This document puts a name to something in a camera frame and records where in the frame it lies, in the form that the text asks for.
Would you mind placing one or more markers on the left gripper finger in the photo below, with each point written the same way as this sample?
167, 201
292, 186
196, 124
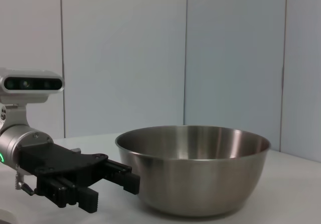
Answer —
87, 200
130, 182

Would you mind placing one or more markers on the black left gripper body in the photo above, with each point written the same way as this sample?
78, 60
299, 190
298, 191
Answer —
62, 161

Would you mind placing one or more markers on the stainless steel mixing bowl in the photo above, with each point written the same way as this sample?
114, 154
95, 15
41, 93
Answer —
200, 173

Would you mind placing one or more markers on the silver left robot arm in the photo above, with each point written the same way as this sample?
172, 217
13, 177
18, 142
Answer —
15, 138

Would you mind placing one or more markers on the silver clamp lever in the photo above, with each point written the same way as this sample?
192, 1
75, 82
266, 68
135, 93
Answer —
22, 185

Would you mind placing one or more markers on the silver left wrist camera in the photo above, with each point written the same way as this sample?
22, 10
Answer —
30, 83

